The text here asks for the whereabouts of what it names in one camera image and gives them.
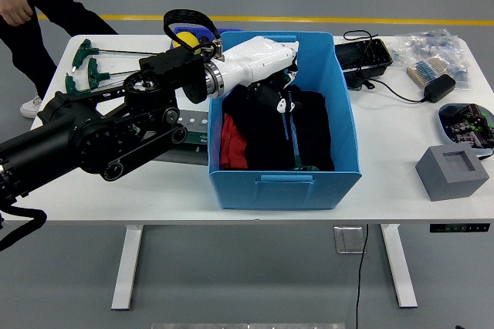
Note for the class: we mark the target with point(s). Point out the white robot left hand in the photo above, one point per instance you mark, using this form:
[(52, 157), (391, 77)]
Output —
[(262, 58)]

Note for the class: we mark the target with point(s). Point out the person's left hand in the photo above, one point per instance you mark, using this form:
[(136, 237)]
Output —
[(15, 6)]

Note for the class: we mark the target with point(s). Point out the blue folding storage box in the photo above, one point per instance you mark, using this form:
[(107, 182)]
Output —
[(285, 190)]

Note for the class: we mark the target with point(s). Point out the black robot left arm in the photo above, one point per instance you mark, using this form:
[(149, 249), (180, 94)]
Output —
[(77, 143)]

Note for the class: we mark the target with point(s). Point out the person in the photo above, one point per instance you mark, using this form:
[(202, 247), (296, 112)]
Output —
[(46, 16)]

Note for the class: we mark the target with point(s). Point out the small blue plastic bin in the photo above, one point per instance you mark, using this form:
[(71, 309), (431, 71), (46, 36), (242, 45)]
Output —
[(231, 30)]

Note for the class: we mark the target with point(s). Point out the dark round object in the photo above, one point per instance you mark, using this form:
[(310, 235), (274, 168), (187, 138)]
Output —
[(204, 40)]

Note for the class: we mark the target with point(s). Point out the yellow lemon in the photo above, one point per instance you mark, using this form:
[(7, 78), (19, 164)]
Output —
[(187, 39)]

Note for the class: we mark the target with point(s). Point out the white table leg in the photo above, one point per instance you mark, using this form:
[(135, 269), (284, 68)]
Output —
[(399, 267), (127, 267)]

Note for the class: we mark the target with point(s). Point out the black cloth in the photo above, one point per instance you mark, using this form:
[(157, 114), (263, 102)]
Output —
[(312, 132)]

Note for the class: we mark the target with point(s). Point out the red cloth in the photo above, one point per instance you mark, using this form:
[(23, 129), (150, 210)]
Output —
[(231, 143)]

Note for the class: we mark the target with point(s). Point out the black table control panel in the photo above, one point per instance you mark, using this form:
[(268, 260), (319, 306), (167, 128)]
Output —
[(459, 228)]

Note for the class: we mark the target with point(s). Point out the black plastic tray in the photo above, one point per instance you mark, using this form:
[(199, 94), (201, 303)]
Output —
[(380, 55)]

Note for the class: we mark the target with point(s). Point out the metal floor socket plate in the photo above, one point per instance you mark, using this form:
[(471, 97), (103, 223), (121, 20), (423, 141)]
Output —
[(347, 242)]

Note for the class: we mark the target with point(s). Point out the grey block with square recess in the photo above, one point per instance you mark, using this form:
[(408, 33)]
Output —
[(447, 182)]

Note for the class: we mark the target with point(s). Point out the resistor tape strip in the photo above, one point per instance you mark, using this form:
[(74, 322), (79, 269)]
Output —
[(424, 72)]

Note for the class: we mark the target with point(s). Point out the clear bags of blue parts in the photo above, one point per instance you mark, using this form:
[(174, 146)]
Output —
[(428, 45)]

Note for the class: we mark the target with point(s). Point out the black power adapter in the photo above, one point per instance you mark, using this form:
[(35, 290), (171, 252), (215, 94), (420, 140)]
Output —
[(440, 89)]

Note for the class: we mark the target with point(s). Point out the pale blue dish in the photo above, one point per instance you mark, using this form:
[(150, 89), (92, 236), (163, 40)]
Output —
[(444, 132)]

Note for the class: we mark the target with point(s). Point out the pile of electronic parts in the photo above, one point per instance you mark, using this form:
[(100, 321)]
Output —
[(469, 126)]

